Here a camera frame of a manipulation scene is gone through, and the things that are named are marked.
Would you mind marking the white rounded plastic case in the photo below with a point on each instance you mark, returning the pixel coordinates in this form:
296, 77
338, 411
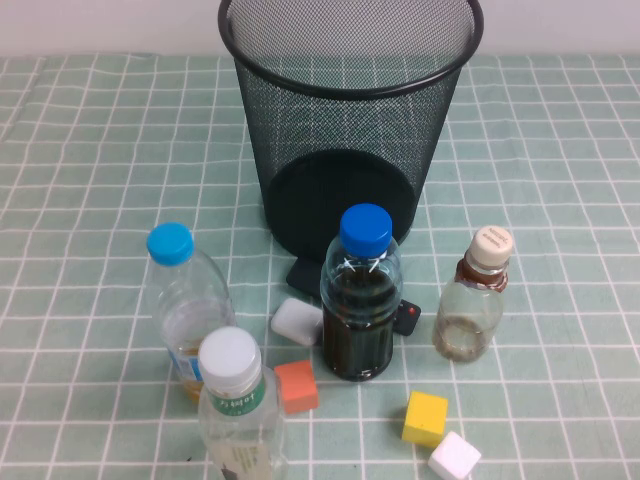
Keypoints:
295, 320

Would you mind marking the orange cube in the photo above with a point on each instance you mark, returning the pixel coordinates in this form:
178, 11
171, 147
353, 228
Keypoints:
297, 385

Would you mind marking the beige cap bottle brown label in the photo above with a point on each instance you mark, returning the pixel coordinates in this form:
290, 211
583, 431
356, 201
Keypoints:
492, 245

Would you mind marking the black remote control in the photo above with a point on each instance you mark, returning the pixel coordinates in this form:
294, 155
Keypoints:
302, 277

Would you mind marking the white cube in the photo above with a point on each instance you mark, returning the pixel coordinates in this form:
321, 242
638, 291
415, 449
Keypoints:
455, 457

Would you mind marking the light-blue cap bottle yellow liquid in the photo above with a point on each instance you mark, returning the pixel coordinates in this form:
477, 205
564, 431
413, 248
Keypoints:
170, 245

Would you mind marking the green checked tablecloth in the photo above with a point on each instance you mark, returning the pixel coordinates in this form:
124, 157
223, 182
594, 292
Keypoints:
550, 200

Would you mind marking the yellow cube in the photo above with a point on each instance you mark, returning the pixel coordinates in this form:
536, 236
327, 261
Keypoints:
425, 415

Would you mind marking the dark-blue cap bottle dark liquid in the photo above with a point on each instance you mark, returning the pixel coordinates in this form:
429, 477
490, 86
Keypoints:
365, 230

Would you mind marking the white cap bottle green label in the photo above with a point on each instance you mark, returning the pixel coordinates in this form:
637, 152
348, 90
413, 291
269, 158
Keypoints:
230, 355

